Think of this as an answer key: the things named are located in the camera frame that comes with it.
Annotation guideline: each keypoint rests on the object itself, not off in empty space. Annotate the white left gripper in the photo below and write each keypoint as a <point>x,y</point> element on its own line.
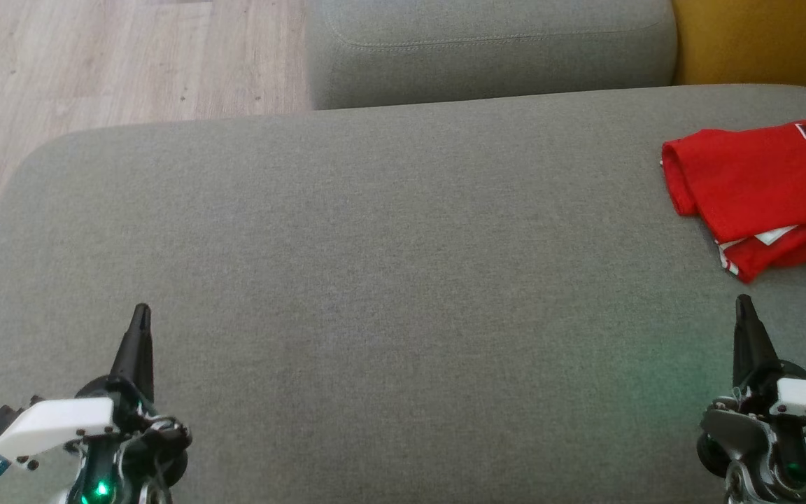
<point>53,420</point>

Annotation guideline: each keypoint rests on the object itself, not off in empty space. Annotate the red and white basketball jersey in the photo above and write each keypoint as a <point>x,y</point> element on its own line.
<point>746,175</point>

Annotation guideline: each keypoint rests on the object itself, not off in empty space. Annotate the large yellow sofa back cushion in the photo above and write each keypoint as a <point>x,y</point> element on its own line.
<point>767,42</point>

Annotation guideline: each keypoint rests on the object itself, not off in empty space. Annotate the grey sofa seat cushion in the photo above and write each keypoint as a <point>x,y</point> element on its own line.
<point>487,56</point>

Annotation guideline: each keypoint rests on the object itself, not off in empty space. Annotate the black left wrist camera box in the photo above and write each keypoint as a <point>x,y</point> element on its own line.
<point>1,423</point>

